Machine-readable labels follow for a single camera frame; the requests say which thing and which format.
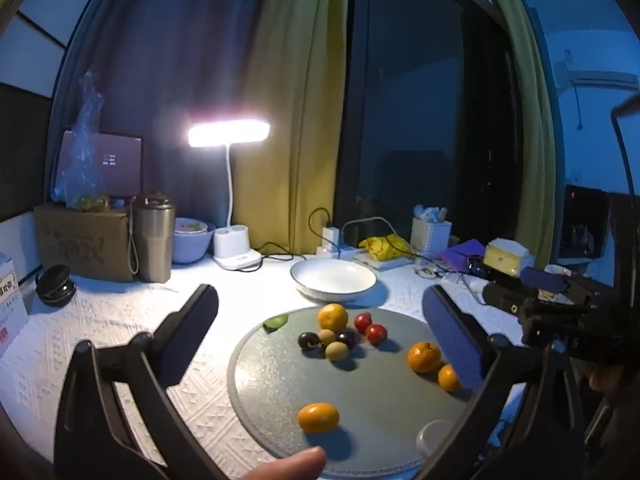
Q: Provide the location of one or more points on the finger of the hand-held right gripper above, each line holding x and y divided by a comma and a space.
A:
502, 299
545, 278

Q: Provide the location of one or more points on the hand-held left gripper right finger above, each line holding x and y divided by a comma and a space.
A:
452, 335

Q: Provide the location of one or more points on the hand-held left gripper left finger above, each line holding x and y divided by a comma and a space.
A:
192, 317

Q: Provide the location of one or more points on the large stemmed mandarin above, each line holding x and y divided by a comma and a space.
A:
424, 357

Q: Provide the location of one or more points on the small orange mandarin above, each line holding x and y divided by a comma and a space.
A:
447, 379

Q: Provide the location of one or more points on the red cherry tomato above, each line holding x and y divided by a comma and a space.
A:
376, 333
362, 320

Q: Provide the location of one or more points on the small green-brown round fruit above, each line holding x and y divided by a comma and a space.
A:
336, 351
327, 336

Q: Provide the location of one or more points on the yellowish orange mandarin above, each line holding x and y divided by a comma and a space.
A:
333, 318

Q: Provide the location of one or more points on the round grey glass board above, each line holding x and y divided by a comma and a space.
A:
350, 400

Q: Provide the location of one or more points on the white plate with dark rim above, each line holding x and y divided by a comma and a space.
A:
334, 276

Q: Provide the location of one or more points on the person's right hand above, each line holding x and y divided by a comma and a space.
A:
606, 379

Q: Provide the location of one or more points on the yellow and white box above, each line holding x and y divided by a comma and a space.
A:
506, 257

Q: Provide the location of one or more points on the purple notebook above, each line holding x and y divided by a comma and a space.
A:
465, 252

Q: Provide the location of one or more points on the lavender bowl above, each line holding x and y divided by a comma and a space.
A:
192, 247

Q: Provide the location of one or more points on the dark box with red light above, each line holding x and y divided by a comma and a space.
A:
585, 220

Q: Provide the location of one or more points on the white desk lamp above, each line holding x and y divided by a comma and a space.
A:
237, 250

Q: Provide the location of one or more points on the green leaf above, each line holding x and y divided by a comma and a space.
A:
276, 323

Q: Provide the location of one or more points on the stainless steel tumbler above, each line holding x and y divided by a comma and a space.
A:
152, 240

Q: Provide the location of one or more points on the pink-rimmed inner bowl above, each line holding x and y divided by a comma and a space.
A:
190, 225

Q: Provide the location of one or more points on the white perforated basket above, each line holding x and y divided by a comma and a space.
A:
431, 237

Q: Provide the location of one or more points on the white tissue pack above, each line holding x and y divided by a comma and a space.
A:
380, 262

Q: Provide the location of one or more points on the dark purple plum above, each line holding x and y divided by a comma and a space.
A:
349, 340
307, 341

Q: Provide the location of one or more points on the yellow duck print packet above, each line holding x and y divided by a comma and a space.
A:
385, 246

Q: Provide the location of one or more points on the cardboard box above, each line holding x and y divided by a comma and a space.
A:
82, 245

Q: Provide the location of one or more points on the white power strip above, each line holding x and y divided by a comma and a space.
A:
350, 250

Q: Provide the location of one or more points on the black round case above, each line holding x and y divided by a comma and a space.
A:
56, 286

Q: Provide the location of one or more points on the white charger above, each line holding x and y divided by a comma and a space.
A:
330, 236

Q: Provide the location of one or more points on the oval orange kumquat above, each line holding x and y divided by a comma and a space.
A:
318, 418

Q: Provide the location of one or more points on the dark tablet screen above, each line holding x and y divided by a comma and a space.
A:
122, 165

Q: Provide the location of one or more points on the yellow curtain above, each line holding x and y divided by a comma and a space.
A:
530, 110
300, 110

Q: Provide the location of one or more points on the white labelled box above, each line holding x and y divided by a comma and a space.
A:
10, 305

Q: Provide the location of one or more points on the clear plastic bag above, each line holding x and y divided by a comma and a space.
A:
82, 160

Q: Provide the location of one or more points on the white air conditioner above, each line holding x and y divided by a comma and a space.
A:
600, 80

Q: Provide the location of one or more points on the dark window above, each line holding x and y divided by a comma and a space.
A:
415, 110

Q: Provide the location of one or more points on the blue-grey curtain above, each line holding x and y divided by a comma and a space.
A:
175, 45

